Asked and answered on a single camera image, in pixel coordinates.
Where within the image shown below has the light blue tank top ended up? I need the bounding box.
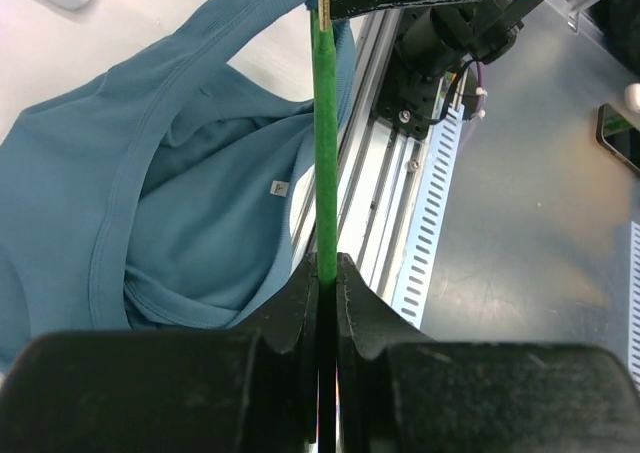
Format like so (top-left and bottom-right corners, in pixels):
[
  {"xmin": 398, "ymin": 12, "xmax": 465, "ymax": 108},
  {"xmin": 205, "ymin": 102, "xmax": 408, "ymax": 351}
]
[{"xmin": 0, "ymin": 0, "xmax": 359, "ymax": 374}]

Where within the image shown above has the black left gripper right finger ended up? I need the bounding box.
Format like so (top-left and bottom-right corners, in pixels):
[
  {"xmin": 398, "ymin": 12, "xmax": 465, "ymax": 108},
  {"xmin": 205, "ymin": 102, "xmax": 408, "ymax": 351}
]
[{"xmin": 336, "ymin": 254, "xmax": 639, "ymax": 452}]

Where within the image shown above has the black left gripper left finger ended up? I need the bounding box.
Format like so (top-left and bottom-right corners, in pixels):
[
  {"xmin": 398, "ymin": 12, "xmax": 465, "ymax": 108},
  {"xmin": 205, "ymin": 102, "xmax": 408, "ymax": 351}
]
[{"xmin": 1, "ymin": 256, "xmax": 318, "ymax": 452}]

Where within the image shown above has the black smartphone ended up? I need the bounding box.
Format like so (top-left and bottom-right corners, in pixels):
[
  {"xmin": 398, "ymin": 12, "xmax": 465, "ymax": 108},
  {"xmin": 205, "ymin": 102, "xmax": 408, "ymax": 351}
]
[{"xmin": 595, "ymin": 104, "xmax": 639, "ymax": 176}]

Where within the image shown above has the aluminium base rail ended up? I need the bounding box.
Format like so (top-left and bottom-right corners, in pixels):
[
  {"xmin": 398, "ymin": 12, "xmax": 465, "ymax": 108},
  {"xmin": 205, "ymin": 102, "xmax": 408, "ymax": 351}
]
[{"xmin": 338, "ymin": 10, "xmax": 467, "ymax": 327}]

